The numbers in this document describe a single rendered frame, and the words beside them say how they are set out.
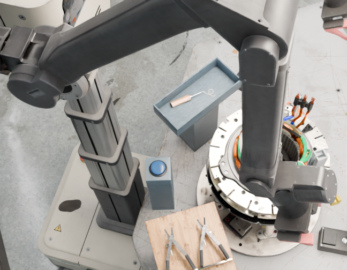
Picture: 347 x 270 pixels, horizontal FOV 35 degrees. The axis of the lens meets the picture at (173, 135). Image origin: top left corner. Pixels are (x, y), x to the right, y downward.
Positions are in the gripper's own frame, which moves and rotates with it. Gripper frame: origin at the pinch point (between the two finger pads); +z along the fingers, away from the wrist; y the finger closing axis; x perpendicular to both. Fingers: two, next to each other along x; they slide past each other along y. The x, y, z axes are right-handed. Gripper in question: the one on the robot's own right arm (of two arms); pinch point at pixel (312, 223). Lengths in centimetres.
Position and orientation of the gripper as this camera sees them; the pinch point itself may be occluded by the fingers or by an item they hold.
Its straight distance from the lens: 115.1
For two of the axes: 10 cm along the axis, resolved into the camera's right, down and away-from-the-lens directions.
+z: 5.3, 5.0, 6.8
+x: -8.0, 0.2, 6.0
